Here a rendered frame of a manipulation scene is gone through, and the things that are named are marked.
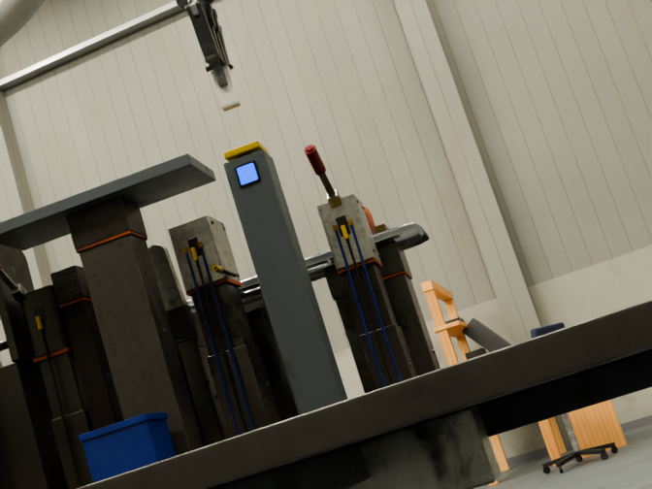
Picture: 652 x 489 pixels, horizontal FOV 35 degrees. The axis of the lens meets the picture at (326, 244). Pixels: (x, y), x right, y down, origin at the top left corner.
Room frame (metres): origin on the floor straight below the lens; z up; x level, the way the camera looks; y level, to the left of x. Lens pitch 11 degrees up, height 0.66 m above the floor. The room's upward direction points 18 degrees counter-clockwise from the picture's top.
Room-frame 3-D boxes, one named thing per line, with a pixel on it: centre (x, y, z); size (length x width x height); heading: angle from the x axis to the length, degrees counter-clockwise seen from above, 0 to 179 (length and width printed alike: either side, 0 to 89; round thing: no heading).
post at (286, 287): (1.62, 0.08, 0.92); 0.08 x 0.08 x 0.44; 82
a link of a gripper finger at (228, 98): (1.62, 0.08, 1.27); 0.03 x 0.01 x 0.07; 82
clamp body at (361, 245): (1.76, -0.04, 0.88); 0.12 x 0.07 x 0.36; 172
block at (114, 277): (1.66, 0.34, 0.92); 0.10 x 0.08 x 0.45; 82
